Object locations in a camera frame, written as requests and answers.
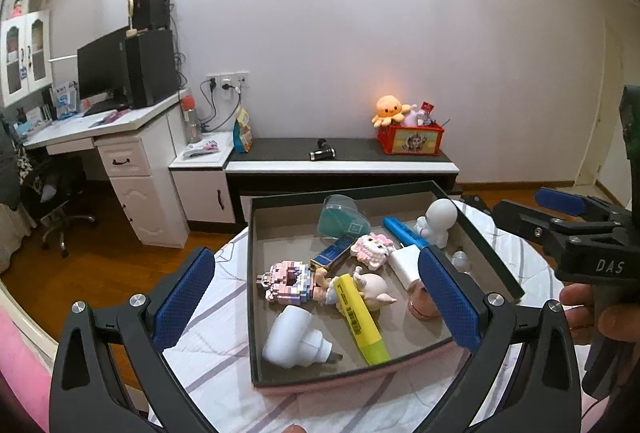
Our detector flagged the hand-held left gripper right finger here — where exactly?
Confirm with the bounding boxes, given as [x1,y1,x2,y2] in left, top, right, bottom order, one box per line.
[417,244,584,433]

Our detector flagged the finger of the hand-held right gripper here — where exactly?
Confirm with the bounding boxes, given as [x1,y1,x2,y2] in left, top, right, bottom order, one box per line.
[534,186,632,225]
[492,198,602,260]

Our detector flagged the black speaker box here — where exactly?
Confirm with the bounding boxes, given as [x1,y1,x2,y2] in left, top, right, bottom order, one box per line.
[131,0,171,32]

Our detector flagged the flat printed packet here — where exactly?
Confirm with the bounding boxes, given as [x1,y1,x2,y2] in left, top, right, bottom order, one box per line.
[182,140,221,159]

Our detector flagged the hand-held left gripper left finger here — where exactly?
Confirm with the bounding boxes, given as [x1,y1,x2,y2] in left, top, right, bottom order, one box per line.
[49,247,217,433]

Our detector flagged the orange storage crate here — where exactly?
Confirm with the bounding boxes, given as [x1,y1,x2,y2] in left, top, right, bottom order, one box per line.
[377,123,446,158]

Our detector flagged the orange octopus plush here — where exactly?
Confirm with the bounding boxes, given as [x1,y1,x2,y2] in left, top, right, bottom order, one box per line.
[371,95,412,129]

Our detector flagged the white pink cat brick figure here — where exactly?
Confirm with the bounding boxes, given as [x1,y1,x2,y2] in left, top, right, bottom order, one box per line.
[350,233,394,270]

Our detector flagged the light purple plush toy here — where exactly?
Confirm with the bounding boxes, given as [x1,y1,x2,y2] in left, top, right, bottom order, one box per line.
[402,104,426,129]

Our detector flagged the yellow highlighter pen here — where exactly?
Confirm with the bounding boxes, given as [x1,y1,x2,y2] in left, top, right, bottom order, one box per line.
[332,274,392,367]

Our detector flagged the black computer monitor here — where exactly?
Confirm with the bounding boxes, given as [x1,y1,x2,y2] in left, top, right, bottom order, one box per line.
[76,25,132,106]

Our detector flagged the white plastic bottle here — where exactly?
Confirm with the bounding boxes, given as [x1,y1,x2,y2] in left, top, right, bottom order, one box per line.
[261,304,344,368]

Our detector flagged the black office chair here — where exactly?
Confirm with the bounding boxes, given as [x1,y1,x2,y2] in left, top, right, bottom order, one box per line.
[20,153,99,259]

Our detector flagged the pink bed cover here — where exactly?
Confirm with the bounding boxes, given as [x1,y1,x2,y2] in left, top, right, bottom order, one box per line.
[0,308,57,433]

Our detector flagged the cream door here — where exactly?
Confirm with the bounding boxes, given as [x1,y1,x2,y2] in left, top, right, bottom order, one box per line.
[575,18,627,210]

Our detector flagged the blue highlighter pen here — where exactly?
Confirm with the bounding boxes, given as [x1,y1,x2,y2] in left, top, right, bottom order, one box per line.
[382,216,431,250]

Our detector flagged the white wall outlet strip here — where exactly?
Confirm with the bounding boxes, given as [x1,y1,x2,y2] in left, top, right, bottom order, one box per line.
[206,70,250,86]

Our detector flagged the blue yellow snack bag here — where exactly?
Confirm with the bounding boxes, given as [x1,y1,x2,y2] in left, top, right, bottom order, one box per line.
[233,107,255,155]

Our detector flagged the teal plastic case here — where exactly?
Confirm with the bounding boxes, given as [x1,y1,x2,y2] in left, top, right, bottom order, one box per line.
[317,194,371,239]

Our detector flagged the low dark-top bench cabinet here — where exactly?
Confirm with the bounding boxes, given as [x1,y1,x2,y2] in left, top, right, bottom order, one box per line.
[225,137,461,225]

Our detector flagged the beige curtain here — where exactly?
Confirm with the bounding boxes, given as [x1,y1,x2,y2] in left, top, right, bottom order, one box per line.
[0,205,37,275]

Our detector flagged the white glass-door cabinet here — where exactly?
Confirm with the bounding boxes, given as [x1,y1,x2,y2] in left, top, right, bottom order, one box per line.
[0,9,54,106]

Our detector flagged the small white side cabinet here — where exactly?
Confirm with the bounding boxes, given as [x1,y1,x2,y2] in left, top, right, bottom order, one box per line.
[169,140,239,227]

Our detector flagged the small white bulb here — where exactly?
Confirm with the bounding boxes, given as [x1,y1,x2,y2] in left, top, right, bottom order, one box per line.
[450,247,472,275]

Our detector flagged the white desk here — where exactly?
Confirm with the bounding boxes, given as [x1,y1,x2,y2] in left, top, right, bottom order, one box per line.
[22,88,191,249]

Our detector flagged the blue gold lighter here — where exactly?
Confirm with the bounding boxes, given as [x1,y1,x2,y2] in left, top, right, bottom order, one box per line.
[310,234,357,272]

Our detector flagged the dark patterned jacket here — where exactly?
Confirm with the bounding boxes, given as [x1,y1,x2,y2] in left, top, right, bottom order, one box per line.
[0,110,26,210]

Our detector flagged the small black dumbbell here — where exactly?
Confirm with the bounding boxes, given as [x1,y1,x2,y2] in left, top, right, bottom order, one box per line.
[309,139,337,162]

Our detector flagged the white charger adapter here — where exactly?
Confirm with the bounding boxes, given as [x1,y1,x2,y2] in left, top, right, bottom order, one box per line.
[387,247,426,290]

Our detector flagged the pink round jar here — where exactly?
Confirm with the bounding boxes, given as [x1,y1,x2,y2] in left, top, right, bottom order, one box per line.
[407,285,441,322]

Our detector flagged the black computer tower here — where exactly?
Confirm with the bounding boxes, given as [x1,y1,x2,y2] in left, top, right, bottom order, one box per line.
[125,30,180,110]

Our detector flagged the pink purple brick figure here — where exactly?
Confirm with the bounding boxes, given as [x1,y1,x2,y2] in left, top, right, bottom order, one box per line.
[256,260,317,307]

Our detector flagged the person's right hand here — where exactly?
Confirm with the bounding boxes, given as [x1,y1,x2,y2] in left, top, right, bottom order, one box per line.
[559,283,640,346]

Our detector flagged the clear bottle orange cap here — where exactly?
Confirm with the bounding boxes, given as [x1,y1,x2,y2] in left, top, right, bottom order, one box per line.
[181,95,202,144]

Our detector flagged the white round-head figurine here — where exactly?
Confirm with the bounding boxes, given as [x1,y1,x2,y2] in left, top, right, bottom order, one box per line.
[416,199,459,248]

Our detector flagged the grey cardboard box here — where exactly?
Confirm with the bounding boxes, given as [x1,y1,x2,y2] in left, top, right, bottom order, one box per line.
[247,180,526,397]

